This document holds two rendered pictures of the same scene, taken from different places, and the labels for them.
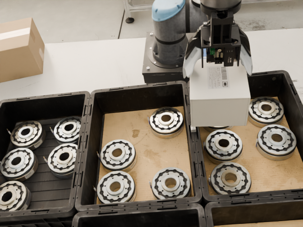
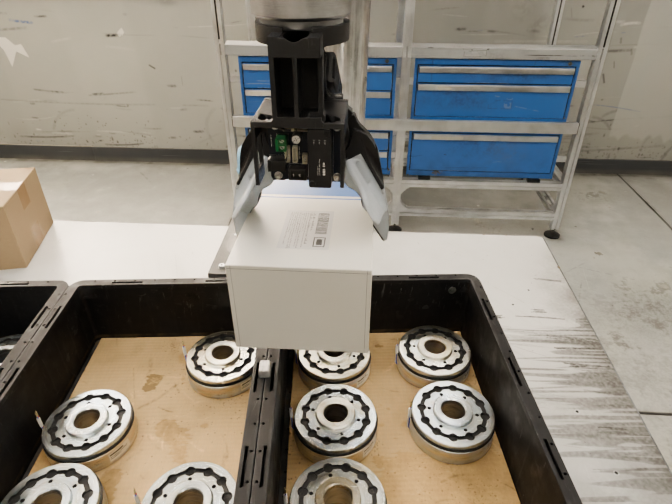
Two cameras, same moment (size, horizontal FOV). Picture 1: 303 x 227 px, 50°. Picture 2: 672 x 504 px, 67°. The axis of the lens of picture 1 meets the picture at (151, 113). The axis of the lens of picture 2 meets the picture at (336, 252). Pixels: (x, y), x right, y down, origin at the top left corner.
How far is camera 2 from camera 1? 30 cm
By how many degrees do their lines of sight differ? 17
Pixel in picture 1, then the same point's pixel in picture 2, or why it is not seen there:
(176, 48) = not seen: hidden behind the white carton
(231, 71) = (339, 221)
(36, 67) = (14, 253)
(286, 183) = not seen: outside the picture
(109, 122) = (104, 356)
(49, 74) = (39, 270)
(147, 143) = (170, 406)
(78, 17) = (158, 213)
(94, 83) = not seen: hidden behind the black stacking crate
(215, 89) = (293, 250)
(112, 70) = (163, 272)
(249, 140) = (395, 413)
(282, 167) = (462, 480)
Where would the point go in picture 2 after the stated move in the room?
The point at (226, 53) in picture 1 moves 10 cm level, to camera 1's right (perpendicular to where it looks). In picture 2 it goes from (312, 147) to (439, 141)
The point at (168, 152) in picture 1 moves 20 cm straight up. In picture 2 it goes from (211, 429) to (186, 305)
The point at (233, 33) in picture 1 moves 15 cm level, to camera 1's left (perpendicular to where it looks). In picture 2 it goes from (334, 108) to (138, 117)
